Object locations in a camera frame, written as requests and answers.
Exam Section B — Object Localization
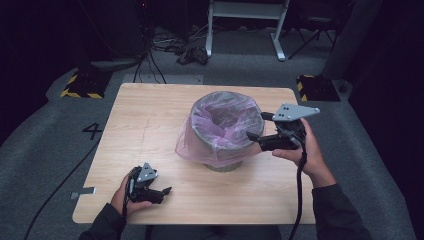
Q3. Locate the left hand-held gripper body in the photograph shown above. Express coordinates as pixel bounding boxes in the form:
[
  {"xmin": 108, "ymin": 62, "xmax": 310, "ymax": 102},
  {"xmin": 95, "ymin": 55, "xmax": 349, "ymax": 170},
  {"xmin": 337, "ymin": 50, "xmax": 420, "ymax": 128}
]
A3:
[{"xmin": 125, "ymin": 161, "xmax": 167, "ymax": 205}]

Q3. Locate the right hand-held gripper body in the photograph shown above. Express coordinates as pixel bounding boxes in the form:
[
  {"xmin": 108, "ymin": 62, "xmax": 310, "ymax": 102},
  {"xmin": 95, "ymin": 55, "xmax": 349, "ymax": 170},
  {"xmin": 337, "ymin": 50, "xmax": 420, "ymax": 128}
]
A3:
[{"xmin": 257, "ymin": 102, "xmax": 321, "ymax": 152}]

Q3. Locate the pink plastic bag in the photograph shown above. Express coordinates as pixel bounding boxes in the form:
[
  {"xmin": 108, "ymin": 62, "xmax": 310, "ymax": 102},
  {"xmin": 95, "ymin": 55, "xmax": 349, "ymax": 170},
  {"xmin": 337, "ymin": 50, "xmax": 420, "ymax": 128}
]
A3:
[{"xmin": 174, "ymin": 91, "xmax": 266, "ymax": 169}]

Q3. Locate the green plastic bin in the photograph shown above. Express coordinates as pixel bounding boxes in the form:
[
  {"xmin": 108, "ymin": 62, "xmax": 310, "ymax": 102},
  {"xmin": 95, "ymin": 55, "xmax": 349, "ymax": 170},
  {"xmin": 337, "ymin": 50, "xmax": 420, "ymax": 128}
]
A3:
[{"xmin": 189, "ymin": 91, "xmax": 266, "ymax": 174}]

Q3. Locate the person's left hand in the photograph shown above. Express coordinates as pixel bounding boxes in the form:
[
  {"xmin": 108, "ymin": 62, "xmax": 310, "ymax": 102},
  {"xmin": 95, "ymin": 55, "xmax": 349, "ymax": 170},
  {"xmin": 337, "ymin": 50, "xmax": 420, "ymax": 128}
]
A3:
[{"xmin": 110, "ymin": 174, "xmax": 155, "ymax": 218}]

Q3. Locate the person's right hand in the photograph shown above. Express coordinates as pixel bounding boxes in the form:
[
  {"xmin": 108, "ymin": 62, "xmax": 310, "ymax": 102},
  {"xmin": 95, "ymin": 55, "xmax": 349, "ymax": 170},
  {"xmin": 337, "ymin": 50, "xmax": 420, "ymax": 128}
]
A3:
[{"xmin": 272, "ymin": 117, "xmax": 336, "ymax": 183}]

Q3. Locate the black yellow striped base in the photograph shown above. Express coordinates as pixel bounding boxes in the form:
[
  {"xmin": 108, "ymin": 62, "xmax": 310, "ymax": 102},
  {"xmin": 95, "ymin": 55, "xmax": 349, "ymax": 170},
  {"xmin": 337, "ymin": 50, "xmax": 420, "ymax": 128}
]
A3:
[
  {"xmin": 60, "ymin": 71, "xmax": 113, "ymax": 100},
  {"xmin": 296, "ymin": 74, "xmax": 342, "ymax": 103}
]

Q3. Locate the grey tape strip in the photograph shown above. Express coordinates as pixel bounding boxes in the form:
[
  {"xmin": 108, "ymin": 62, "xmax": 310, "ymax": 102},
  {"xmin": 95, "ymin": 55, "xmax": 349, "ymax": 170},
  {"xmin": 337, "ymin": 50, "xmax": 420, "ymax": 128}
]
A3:
[{"xmin": 70, "ymin": 186, "xmax": 97, "ymax": 200}]

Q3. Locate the black bundle on floor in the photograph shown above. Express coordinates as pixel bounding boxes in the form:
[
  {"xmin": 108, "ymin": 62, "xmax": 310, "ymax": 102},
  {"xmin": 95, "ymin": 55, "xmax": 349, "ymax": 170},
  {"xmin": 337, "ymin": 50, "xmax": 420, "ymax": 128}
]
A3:
[{"xmin": 175, "ymin": 45, "xmax": 210, "ymax": 66}]

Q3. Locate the black tripod stand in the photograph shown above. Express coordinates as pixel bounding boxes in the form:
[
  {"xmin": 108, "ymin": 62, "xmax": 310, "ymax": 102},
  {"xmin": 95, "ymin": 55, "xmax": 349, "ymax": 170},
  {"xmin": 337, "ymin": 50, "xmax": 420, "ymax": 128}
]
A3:
[{"xmin": 287, "ymin": 12, "xmax": 338, "ymax": 61}]

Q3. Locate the dark stand with grey foot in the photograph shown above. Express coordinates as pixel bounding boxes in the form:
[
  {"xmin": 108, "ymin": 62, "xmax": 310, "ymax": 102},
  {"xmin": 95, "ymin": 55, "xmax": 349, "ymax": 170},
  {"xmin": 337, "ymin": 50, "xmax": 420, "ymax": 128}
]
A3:
[{"xmin": 75, "ymin": 0, "xmax": 149, "ymax": 73}]

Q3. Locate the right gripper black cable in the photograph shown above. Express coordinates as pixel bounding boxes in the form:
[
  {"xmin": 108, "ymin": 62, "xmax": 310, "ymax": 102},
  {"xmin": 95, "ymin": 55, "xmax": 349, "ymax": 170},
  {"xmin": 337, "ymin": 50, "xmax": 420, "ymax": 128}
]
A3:
[{"xmin": 287, "ymin": 131, "xmax": 308, "ymax": 240}]

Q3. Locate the long black floor cable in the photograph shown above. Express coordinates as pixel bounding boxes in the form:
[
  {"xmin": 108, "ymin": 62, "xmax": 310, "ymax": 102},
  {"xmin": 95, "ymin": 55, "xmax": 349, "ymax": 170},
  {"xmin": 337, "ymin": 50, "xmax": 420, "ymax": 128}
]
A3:
[{"xmin": 22, "ymin": 139, "xmax": 102, "ymax": 240}]

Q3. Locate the white metal desk frame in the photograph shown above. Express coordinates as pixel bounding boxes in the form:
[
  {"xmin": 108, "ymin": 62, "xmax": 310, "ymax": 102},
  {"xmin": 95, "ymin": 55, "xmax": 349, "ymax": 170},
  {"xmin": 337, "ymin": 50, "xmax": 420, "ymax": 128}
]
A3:
[{"xmin": 205, "ymin": 0, "xmax": 291, "ymax": 62}]

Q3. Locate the tangle of black cables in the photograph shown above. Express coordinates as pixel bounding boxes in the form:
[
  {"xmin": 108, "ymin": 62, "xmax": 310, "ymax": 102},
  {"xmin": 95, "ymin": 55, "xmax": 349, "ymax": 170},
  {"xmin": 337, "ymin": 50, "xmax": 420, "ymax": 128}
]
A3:
[{"xmin": 132, "ymin": 28, "xmax": 188, "ymax": 84}]

